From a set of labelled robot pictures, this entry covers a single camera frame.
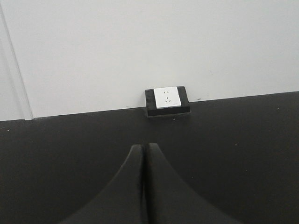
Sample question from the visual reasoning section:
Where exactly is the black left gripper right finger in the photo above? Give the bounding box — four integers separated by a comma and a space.
144, 143, 238, 224

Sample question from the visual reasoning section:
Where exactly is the black framed white desk socket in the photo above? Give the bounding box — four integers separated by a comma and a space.
145, 86, 191, 117

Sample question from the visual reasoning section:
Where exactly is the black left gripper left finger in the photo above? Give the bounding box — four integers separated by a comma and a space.
61, 145, 144, 224

